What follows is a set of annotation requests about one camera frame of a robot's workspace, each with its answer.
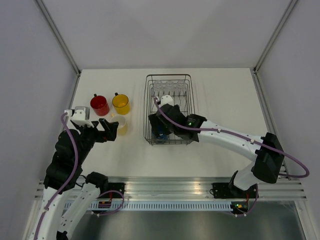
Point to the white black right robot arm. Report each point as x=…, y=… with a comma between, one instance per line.
x=264, y=152

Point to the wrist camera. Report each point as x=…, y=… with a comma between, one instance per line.
x=80, y=115
x=163, y=100

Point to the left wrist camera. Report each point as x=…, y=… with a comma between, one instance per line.
x=80, y=115

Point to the aluminium mounting rail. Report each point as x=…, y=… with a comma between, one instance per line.
x=197, y=188

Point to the red mug black handle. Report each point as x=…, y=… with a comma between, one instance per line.
x=100, y=105

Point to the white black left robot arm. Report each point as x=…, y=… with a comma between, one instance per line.
x=54, y=222

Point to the black wire dish rack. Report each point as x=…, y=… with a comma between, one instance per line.
x=173, y=94

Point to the right aluminium frame post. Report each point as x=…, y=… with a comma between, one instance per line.
x=275, y=34

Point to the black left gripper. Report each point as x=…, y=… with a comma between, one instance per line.
x=111, y=127

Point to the pale yellow mug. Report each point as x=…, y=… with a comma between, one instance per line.
x=122, y=128

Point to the white slotted cable duct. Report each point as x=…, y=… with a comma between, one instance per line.
x=220, y=206

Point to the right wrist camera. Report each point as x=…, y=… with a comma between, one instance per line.
x=163, y=100

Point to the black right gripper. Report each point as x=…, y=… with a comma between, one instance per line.
x=155, y=121

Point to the yellow mug black handle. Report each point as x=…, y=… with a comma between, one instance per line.
x=121, y=104

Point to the blue mug black handle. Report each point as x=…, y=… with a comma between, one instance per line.
x=160, y=132

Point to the left aluminium frame post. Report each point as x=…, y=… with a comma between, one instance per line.
x=57, y=35

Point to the aluminium frame post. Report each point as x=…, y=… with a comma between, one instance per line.
x=275, y=34
x=57, y=35

